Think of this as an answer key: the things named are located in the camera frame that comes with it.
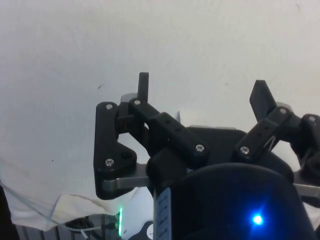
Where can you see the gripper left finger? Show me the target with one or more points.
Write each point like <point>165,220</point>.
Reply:
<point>105,140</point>

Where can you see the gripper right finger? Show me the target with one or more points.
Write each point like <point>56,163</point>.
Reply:
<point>265,130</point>

